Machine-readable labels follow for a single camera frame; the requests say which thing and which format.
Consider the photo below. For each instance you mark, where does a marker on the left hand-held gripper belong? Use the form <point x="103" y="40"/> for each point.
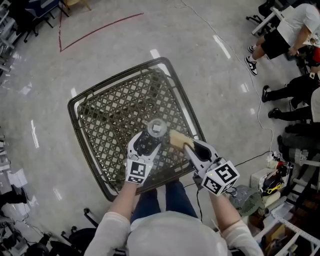
<point x="137" y="172"/>

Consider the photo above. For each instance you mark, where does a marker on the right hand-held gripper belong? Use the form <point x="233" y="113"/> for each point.
<point x="220" y="178"/>

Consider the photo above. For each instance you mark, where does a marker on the yellow sponge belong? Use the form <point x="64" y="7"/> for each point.
<point x="180" y="140"/>

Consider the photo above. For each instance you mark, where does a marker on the clear glass jar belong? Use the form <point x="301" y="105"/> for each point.
<point x="156" y="128"/>

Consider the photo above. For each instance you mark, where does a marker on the person's right forearm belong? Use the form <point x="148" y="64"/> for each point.
<point x="223" y="212"/>

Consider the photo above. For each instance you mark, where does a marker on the person's left forearm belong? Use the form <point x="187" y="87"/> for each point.
<point x="123" y="200"/>

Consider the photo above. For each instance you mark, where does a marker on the person's blue jeans legs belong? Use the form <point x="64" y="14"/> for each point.
<point x="180" y="200"/>

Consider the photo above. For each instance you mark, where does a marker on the woven wicker glass-top table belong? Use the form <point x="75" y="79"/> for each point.
<point x="112" y="105"/>

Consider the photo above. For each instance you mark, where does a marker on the white appliance box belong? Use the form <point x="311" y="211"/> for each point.
<point x="256" y="178"/>

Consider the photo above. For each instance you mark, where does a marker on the white power strip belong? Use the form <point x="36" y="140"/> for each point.
<point x="271" y="157"/>

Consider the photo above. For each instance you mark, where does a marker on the person's white shirt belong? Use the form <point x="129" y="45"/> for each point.
<point x="172" y="237"/>

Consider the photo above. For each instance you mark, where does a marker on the grey foam roll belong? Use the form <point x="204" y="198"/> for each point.
<point x="276" y="203"/>

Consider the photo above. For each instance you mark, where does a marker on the black office chair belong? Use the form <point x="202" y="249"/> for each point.
<point x="82" y="240"/>
<point x="266" y="7"/>
<point x="25" y="22"/>

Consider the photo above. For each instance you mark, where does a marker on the white metal rack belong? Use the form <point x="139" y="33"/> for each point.
<point x="297" y="228"/>

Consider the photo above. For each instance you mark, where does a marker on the white papers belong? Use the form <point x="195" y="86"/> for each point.
<point x="17" y="177"/>

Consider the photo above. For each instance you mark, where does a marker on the white desk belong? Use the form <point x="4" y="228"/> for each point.
<point x="262" y="27"/>

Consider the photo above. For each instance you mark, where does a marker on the round wooden side table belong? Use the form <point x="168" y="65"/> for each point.
<point x="75" y="2"/>

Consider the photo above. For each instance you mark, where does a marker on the blue chair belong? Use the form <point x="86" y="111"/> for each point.
<point x="42" y="6"/>

